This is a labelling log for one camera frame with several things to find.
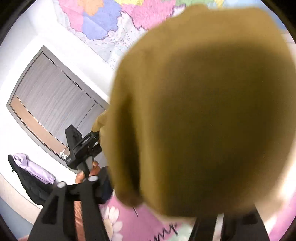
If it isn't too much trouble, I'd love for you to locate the grey wooden wardrobe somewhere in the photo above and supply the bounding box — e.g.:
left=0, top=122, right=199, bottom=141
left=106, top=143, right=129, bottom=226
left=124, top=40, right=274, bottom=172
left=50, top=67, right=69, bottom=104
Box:
left=6, top=45, right=110, bottom=163

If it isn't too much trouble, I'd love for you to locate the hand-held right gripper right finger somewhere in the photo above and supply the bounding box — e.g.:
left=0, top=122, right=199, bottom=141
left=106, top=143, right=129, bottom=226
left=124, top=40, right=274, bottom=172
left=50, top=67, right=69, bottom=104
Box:
left=191, top=204, right=271, bottom=241

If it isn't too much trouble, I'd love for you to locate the pink flower print blanket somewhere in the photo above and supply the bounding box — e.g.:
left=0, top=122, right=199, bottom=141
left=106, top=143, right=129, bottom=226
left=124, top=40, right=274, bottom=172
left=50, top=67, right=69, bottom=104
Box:
left=17, top=189, right=296, bottom=241

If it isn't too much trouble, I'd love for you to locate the colourful wall map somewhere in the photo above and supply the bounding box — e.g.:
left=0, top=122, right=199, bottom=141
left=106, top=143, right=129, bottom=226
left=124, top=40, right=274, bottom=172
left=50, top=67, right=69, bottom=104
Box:
left=52, top=0, right=234, bottom=71

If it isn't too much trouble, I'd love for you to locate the person's left hand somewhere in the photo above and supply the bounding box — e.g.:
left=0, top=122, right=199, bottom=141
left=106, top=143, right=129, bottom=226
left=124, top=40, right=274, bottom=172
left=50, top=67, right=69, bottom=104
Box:
left=76, top=161, right=101, bottom=184

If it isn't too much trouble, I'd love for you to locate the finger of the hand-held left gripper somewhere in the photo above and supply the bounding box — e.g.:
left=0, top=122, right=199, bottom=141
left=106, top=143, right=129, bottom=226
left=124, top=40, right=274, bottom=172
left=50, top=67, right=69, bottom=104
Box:
left=89, top=142, right=102, bottom=163

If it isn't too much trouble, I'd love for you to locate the black garment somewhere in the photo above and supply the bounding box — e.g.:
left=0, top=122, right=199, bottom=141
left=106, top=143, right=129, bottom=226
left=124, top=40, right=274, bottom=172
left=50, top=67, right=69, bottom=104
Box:
left=8, top=155, right=57, bottom=207

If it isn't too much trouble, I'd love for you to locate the light purple cloth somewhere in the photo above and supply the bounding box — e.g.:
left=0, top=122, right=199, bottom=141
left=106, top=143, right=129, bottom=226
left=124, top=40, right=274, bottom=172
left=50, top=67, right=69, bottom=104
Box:
left=13, top=153, right=56, bottom=184

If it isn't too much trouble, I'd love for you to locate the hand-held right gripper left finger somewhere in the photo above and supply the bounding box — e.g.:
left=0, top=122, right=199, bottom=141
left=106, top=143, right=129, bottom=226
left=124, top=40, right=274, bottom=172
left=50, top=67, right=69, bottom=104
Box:
left=30, top=176, right=109, bottom=241

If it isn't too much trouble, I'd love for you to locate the person's left forearm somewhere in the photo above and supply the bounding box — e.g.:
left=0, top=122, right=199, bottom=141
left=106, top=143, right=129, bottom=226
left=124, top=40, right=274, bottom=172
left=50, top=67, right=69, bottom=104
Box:
left=73, top=200, right=87, bottom=241

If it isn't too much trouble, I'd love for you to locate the brown jacket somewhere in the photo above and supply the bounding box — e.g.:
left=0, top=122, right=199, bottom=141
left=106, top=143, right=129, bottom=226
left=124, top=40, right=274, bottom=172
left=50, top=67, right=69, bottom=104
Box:
left=91, top=5, right=293, bottom=217

